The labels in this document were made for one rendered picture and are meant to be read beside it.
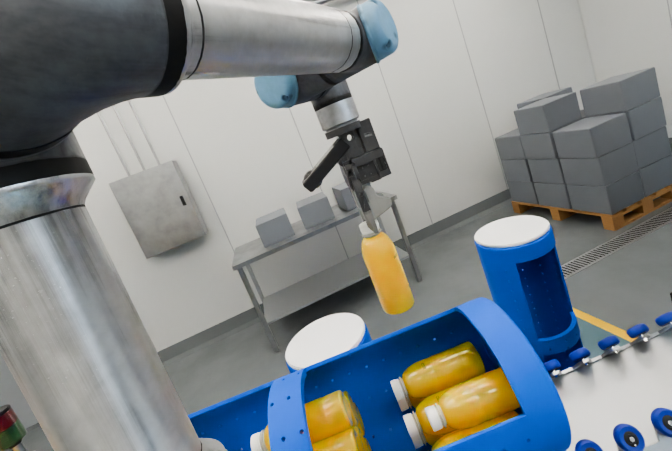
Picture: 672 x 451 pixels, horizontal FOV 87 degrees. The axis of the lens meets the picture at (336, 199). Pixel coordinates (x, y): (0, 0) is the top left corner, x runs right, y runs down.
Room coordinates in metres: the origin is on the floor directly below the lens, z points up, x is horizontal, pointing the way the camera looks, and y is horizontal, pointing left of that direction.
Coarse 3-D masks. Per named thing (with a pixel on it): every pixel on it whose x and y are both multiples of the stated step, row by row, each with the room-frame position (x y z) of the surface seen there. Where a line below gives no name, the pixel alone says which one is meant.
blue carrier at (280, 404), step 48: (384, 336) 0.68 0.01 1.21; (432, 336) 0.74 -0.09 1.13; (480, 336) 0.74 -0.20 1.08; (288, 384) 0.61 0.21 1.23; (336, 384) 0.74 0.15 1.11; (384, 384) 0.74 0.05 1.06; (528, 384) 0.49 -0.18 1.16; (240, 432) 0.73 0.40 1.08; (288, 432) 0.52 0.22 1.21; (384, 432) 0.69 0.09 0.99; (480, 432) 0.47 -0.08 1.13; (528, 432) 0.47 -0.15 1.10
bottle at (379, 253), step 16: (368, 240) 0.66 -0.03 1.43; (384, 240) 0.66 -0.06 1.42; (368, 256) 0.66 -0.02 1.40; (384, 256) 0.65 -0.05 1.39; (384, 272) 0.65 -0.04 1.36; (400, 272) 0.66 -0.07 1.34; (384, 288) 0.65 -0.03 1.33; (400, 288) 0.65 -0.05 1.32; (384, 304) 0.66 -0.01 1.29; (400, 304) 0.65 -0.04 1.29
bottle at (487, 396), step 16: (464, 384) 0.56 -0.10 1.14; (480, 384) 0.55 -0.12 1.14; (496, 384) 0.54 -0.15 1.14; (448, 400) 0.55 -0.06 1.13; (464, 400) 0.54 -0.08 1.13; (480, 400) 0.53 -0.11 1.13; (496, 400) 0.53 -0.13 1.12; (512, 400) 0.52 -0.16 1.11; (448, 416) 0.53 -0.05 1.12; (464, 416) 0.52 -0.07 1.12; (480, 416) 0.52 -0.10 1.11; (496, 416) 0.53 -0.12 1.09
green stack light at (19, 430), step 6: (18, 420) 0.95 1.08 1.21; (12, 426) 0.93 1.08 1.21; (18, 426) 0.94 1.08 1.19; (6, 432) 0.92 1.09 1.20; (12, 432) 0.92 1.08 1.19; (18, 432) 0.93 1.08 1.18; (24, 432) 0.95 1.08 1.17; (0, 438) 0.91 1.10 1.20; (6, 438) 0.91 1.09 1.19; (12, 438) 0.92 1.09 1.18; (18, 438) 0.93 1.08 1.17; (0, 444) 0.91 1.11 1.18; (6, 444) 0.91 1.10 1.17; (12, 444) 0.91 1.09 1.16; (0, 450) 0.91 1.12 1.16
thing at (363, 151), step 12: (336, 132) 0.65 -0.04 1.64; (348, 132) 0.67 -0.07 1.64; (360, 132) 0.66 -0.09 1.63; (372, 132) 0.66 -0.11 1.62; (348, 144) 0.66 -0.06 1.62; (360, 144) 0.67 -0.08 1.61; (372, 144) 0.66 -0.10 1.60; (348, 156) 0.66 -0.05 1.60; (360, 156) 0.65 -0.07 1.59; (372, 156) 0.65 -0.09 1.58; (384, 156) 0.65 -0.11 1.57; (348, 168) 0.64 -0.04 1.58; (360, 168) 0.66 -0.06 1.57; (372, 168) 0.66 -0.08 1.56; (384, 168) 0.66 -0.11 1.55; (348, 180) 0.64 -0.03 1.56; (360, 180) 0.65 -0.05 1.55; (372, 180) 0.66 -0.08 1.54
